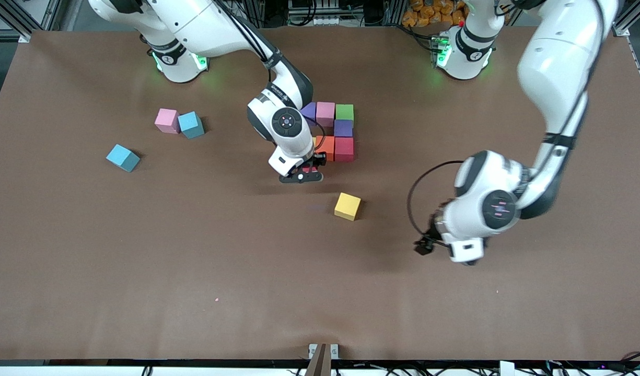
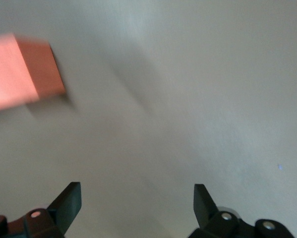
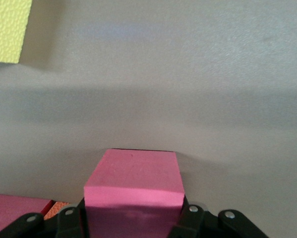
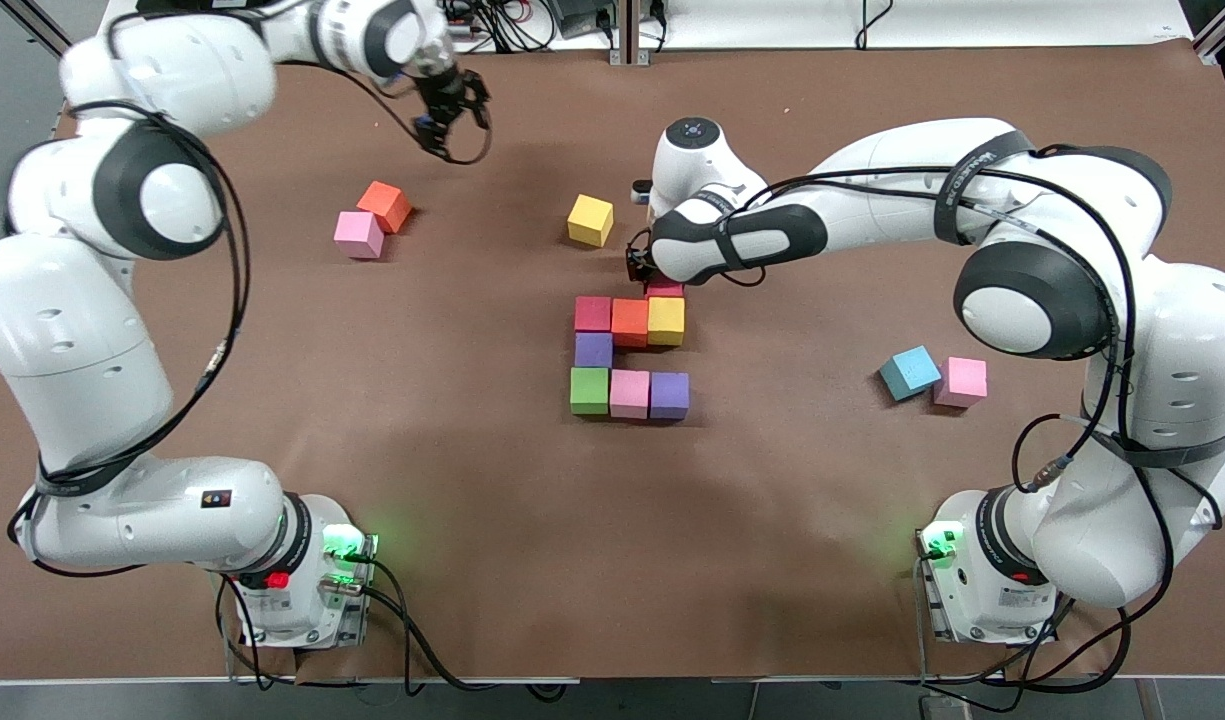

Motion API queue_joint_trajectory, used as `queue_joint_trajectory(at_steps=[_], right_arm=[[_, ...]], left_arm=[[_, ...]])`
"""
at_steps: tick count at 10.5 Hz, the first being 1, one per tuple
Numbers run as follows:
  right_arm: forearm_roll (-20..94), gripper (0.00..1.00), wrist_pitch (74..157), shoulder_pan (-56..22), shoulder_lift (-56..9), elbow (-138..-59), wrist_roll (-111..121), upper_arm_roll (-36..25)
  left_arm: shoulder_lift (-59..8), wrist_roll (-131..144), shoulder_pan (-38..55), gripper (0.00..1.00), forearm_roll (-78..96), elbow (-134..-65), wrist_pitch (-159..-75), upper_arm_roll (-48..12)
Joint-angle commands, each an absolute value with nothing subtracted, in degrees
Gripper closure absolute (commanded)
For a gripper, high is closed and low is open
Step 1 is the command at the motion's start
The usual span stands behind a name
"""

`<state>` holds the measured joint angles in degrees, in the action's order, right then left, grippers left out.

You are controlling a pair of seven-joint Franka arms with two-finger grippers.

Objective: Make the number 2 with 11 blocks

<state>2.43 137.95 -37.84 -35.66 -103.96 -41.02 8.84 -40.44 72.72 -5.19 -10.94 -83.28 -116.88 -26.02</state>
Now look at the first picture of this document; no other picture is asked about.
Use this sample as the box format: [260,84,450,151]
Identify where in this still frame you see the blue foam cube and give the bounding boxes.
[106,144,141,173]
[178,111,205,139]

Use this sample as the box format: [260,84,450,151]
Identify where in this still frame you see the yellow foam cube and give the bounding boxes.
[334,192,362,221]

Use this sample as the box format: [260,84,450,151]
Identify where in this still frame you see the pink foam cube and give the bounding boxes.
[316,101,335,127]
[154,108,181,134]

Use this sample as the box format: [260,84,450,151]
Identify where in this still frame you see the orange foam cube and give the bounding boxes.
[315,136,335,161]

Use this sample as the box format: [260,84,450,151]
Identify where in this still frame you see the aluminium frame rail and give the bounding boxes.
[0,0,64,42]
[615,0,640,38]

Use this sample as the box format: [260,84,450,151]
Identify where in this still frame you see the white electrical unit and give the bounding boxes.
[287,0,346,27]

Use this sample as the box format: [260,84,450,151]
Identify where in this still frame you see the black camera cable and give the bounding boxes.
[406,159,464,243]

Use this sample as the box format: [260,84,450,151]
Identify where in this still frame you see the silver metal bracket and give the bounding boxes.
[308,343,340,361]

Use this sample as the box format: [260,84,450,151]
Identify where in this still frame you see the pile of orange objects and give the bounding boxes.
[402,0,469,28]

